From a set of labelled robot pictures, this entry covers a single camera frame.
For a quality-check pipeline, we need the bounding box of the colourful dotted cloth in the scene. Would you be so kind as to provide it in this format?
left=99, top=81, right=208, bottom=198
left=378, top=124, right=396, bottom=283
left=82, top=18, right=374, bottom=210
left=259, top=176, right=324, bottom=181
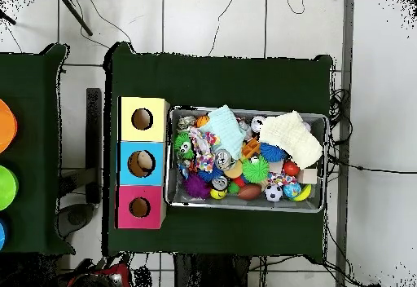
left=189, top=126, right=222, bottom=174

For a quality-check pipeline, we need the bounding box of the purple spiky ball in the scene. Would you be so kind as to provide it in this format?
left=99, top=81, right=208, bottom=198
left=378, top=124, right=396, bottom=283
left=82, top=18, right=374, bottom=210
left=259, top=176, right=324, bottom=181
left=182, top=173, right=212, bottom=200

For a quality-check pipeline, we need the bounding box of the wooden box with three holes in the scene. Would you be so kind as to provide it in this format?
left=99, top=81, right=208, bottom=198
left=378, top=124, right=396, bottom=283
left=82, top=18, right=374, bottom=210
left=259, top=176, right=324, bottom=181
left=115, top=95, right=171, bottom=230

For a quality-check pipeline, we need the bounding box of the clear mesh bin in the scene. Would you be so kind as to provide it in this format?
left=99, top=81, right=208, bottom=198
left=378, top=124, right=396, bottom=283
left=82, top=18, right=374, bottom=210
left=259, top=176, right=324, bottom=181
left=164, top=104, right=329, bottom=214

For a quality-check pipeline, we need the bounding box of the silver drink can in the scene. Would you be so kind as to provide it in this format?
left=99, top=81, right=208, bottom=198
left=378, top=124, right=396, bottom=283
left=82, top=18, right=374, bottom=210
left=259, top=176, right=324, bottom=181
left=213, top=148, right=234, bottom=171

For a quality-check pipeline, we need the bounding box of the mint knitted cloth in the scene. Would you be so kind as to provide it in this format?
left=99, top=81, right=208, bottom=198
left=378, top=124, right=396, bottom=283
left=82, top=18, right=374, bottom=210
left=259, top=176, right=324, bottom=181
left=200, top=104, right=247, bottom=161

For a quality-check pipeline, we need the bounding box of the green spiky googly-eyed ball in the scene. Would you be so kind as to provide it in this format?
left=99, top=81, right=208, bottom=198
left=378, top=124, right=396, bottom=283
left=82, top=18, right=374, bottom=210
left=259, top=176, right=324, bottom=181
left=241, top=154, right=270, bottom=184
left=173, top=130, right=196, bottom=161

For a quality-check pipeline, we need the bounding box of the small brown football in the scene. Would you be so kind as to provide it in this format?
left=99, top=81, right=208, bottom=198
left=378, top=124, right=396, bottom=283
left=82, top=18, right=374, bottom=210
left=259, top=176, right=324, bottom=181
left=236, top=183, right=263, bottom=201

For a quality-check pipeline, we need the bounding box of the blue spiky ball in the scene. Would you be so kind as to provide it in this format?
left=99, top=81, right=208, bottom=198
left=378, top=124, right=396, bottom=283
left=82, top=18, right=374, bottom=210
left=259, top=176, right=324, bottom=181
left=259, top=142, right=289, bottom=163

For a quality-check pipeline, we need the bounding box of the small soccer ball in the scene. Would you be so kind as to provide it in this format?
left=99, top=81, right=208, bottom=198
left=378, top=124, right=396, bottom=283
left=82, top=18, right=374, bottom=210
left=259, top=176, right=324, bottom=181
left=263, top=183, right=283, bottom=202

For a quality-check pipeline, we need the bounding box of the cream knitted cloth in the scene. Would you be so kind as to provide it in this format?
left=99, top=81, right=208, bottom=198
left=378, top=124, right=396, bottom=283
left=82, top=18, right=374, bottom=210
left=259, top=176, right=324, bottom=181
left=258, top=109, right=324, bottom=170

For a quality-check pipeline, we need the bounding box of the black upright stand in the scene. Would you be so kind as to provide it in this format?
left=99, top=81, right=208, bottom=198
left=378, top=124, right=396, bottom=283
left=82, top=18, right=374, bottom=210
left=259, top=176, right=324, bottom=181
left=85, top=87, right=103, bottom=205

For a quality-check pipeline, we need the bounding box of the grey round stand base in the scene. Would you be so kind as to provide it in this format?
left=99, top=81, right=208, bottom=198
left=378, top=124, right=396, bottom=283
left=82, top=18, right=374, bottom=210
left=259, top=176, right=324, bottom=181
left=56, top=202, right=96, bottom=240

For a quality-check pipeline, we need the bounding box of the black tripod leg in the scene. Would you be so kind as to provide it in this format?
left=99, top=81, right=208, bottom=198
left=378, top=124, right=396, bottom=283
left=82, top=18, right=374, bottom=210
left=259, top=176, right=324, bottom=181
left=59, top=0, right=94, bottom=37
left=0, top=8, right=16, bottom=26

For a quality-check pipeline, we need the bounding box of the dark green side tablecloth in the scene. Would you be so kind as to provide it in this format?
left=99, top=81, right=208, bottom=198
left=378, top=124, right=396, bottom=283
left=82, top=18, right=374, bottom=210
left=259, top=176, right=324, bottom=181
left=0, top=42, right=76, bottom=256

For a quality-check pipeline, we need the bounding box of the orange bowl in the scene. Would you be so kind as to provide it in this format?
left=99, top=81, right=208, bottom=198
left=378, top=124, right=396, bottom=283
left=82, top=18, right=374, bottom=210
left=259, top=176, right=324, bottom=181
left=0, top=98, right=18, bottom=154

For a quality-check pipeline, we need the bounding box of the green bowl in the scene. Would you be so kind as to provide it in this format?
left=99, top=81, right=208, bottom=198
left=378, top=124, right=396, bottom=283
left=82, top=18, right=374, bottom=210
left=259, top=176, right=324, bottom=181
left=0, top=165, right=20, bottom=211

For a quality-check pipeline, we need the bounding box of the blue bowl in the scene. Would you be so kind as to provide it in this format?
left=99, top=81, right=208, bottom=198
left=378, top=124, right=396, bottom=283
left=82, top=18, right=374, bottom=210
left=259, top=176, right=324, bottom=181
left=0, top=218, right=8, bottom=251

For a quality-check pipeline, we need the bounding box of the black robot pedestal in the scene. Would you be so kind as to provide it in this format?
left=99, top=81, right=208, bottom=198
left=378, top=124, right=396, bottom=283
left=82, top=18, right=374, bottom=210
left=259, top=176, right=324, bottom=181
left=173, top=253, right=252, bottom=287

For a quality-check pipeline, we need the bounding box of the black cable bundle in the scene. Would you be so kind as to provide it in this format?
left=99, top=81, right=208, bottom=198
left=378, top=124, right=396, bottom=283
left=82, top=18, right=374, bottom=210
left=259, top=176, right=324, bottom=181
left=328, top=87, right=353, bottom=146

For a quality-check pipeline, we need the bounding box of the black floor cable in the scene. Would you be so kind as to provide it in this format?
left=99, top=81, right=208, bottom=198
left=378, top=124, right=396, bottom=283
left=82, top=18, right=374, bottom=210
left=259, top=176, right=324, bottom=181
left=327, top=154, right=417, bottom=174

